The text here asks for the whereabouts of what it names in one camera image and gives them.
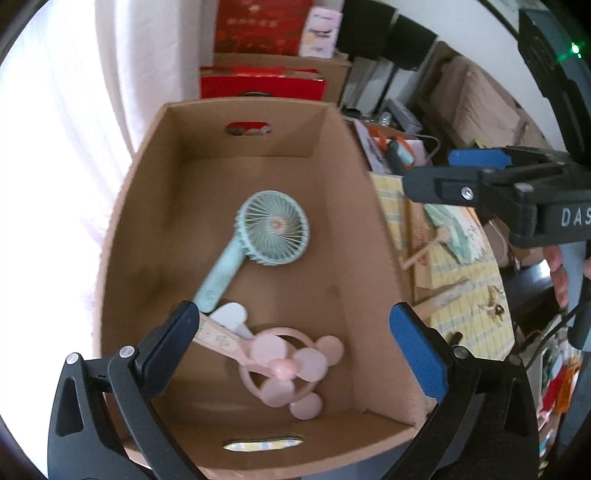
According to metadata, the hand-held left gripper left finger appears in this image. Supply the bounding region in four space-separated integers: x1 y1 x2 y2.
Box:
46 300 204 480

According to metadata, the pink handheld fan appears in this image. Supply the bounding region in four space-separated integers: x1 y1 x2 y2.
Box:
191 311 346 421

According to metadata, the teal orange toy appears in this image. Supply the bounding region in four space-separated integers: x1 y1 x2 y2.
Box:
387 137 416 168

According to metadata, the white picture box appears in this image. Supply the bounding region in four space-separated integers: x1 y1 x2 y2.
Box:
355 119 387 172

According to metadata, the pale pink box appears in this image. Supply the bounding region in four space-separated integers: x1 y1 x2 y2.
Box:
406 138 433 167

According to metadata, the grey appliance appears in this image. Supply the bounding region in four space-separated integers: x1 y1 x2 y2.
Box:
385 98 423 134

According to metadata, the teal handheld fan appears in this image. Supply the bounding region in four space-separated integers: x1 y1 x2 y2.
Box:
191 191 311 315

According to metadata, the red box on carton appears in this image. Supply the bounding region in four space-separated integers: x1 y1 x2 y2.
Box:
215 0 315 56

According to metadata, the yellow plaid tablecloth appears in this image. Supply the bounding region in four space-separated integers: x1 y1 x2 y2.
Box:
224 171 515 452

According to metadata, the brown cardboard box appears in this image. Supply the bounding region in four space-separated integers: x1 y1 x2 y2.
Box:
95 99 439 478
212 52 354 104

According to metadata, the closed brown cardboard box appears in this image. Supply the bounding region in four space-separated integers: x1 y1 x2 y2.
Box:
212 52 354 104

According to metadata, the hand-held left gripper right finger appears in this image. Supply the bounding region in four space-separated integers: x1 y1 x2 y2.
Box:
385 301 541 480

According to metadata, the white plastic object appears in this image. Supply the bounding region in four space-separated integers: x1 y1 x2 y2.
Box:
210 302 254 340

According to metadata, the person's right hand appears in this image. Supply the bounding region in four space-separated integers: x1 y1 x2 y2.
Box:
542 244 571 308

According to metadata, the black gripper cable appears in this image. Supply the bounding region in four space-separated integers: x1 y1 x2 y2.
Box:
526 308 578 370

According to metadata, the black speaker on stand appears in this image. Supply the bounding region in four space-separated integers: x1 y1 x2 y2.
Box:
337 0 398 109
385 14 438 102

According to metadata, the white curtain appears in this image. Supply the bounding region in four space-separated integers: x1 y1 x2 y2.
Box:
0 0 218 278

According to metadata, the red gift box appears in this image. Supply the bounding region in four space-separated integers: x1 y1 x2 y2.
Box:
199 65 328 137

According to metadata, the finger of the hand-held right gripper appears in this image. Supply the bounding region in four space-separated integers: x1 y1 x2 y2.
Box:
448 147 578 172
402 164 541 217

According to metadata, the bird print hand fan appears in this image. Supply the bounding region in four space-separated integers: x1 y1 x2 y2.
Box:
413 277 511 328

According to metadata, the brown sofa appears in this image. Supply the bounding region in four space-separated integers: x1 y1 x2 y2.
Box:
416 41 555 153

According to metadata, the dark wooden cabinet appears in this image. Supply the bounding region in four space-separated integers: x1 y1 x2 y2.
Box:
501 258 571 365

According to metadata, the pink carton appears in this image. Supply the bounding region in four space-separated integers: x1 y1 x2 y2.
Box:
299 6 343 59

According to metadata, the teal painted hand fan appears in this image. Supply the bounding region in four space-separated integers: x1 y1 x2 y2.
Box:
401 203 485 271

